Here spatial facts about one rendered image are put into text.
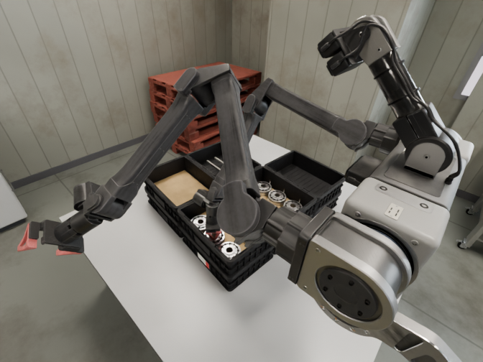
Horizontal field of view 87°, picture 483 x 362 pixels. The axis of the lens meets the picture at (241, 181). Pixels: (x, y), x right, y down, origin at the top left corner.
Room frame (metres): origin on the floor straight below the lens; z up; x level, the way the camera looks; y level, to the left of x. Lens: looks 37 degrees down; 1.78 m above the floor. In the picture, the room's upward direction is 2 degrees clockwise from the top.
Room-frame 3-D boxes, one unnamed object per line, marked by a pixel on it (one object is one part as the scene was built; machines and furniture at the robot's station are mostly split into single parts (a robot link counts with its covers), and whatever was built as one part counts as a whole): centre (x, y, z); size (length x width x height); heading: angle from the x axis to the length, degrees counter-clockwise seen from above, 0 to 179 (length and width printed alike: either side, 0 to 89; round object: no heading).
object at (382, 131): (0.67, -0.42, 1.45); 0.09 x 0.08 x 0.12; 139
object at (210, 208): (0.79, 0.12, 1.04); 0.07 x 0.06 x 0.07; 49
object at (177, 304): (1.09, -0.09, 0.35); 1.60 x 1.60 x 0.70; 49
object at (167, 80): (3.39, 0.51, 0.45); 1.29 x 0.86 x 0.89; 139
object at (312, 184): (1.25, -0.37, 0.87); 0.40 x 0.30 x 0.11; 44
